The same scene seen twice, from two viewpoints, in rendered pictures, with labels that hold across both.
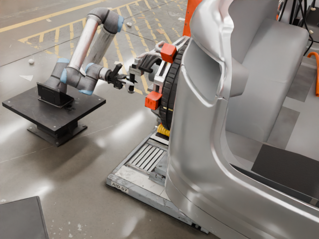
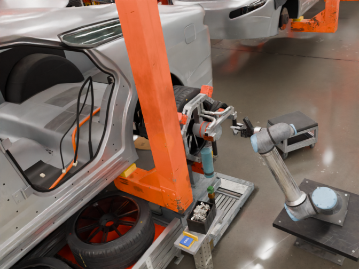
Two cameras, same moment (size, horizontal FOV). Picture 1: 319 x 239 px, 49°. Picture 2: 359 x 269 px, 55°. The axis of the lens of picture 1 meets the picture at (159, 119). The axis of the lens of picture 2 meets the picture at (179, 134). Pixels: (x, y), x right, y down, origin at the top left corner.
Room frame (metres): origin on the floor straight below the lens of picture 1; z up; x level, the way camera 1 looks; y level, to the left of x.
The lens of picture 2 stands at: (4.45, 0.45, 2.32)
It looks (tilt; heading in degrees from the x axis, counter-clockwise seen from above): 31 degrees down; 196
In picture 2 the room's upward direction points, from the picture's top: 11 degrees counter-clockwise
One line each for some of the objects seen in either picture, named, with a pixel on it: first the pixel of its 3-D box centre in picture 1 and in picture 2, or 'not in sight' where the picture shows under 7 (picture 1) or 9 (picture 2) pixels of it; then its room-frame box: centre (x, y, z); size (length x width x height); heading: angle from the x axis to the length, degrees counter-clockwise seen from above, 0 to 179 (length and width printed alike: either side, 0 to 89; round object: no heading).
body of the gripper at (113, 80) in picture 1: (116, 79); (248, 131); (2.04, 0.32, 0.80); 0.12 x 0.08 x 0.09; 66
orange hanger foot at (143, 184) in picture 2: not in sight; (141, 175); (2.46, -0.50, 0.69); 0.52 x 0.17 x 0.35; 66
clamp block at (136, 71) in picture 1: (136, 69); (230, 115); (1.98, 0.18, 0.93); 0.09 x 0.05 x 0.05; 66
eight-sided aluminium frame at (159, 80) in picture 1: (175, 79); (200, 128); (2.05, -0.07, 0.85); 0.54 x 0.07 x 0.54; 156
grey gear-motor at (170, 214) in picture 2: not in sight; (171, 202); (2.30, -0.37, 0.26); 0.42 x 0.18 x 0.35; 66
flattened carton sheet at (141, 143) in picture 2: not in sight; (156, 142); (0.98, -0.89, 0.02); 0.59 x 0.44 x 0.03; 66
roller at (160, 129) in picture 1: (174, 134); not in sight; (1.90, -0.12, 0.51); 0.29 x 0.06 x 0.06; 66
